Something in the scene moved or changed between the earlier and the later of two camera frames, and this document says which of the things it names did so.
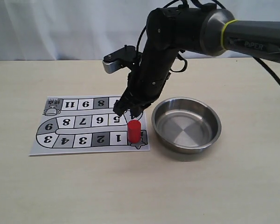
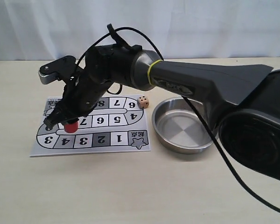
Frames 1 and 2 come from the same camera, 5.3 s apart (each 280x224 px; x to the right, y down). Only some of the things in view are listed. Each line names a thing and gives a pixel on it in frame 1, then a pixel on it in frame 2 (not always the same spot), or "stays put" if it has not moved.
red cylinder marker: [134, 131] → [71, 128]
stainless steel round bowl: [186, 125] stays put
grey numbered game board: [84, 124] stays put
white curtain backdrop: [87, 30] stays put
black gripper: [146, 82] → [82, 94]
